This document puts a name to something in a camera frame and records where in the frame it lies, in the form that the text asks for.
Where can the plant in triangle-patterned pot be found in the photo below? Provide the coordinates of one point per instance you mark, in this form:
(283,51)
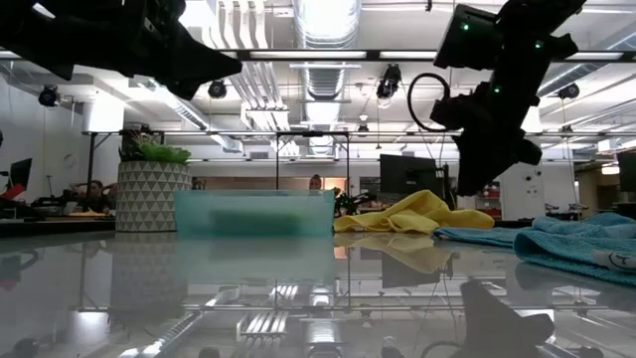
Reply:
(149,199)

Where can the background black robot arm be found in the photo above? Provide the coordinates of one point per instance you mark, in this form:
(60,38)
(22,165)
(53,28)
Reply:
(348,204)

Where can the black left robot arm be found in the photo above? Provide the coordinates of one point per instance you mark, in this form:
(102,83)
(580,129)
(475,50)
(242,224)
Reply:
(59,30)

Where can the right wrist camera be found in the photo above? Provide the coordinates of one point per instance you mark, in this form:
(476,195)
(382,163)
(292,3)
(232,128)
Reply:
(462,112)

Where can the translucent teal plastic bin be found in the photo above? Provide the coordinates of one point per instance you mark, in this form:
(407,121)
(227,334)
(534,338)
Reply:
(194,209)

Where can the blue microfiber towel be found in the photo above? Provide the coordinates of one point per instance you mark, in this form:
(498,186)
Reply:
(477,236)

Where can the yellow microfiber towel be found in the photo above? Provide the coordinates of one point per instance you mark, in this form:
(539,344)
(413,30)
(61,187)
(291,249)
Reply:
(417,211)

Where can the black computer monitor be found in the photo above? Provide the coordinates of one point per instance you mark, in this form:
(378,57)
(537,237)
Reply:
(407,174)

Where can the small black monitor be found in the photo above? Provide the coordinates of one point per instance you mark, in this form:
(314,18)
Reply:
(21,174)

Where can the person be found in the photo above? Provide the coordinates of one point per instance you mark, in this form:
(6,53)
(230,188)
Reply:
(94,199)
(315,183)

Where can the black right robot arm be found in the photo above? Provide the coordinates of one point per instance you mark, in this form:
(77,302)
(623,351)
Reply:
(522,50)

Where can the black overhead beam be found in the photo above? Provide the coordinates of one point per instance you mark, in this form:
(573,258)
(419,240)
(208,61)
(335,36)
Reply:
(372,54)

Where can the white building column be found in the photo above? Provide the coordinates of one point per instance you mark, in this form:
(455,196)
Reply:
(522,199)

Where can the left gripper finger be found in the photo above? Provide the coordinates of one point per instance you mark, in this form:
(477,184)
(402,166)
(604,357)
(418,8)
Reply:
(199,79)
(194,52)

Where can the shelf with red bins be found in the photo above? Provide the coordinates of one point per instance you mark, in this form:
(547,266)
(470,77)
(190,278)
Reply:
(489,206)

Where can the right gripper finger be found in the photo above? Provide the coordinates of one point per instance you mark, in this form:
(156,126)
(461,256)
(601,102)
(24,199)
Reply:
(469,164)
(499,161)

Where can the black ceiling-hung camera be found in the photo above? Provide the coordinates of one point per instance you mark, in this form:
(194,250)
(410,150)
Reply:
(217,88)
(389,82)
(569,91)
(48,96)

